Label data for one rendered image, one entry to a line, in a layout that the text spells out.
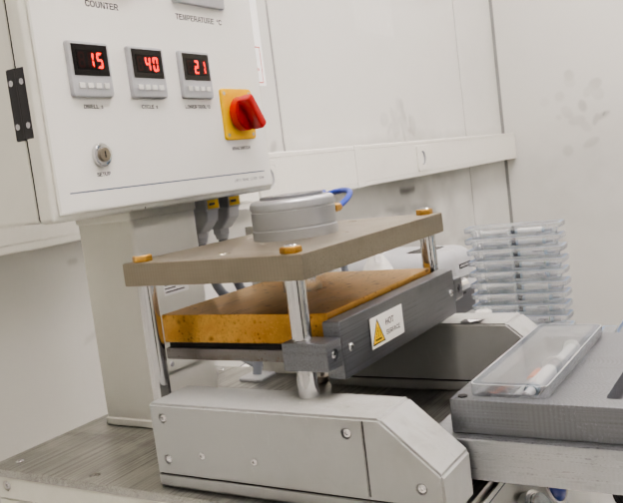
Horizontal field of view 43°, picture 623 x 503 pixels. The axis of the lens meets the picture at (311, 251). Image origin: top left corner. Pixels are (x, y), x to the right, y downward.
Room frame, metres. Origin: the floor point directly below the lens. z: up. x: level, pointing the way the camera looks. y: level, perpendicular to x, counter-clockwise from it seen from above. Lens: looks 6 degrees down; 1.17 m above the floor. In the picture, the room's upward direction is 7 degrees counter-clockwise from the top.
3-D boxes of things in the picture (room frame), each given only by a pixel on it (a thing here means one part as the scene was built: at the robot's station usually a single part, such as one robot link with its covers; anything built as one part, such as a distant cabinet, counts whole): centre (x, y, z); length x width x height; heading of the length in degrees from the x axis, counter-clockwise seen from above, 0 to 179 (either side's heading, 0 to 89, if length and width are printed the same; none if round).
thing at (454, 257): (1.73, -0.21, 0.88); 0.25 x 0.20 x 0.17; 54
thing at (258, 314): (0.73, 0.01, 1.07); 0.22 x 0.17 x 0.10; 148
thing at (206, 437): (0.57, 0.03, 0.96); 0.25 x 0.05 x 0.07; 58
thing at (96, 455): (0.75, 0.04, 0.93); 0.46 x 0.35 x 0.01; 58
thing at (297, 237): (0.76, 0.03, 1.08); 0.31 x 0.24 x 0.13; 148
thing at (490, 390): (0.61, -0.17, 0.99); 0.18 x 0.06 x 0.02; 148
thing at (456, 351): (0.81, -0.13, 0.96); 0.26 x 0.05 x 0.07; 58
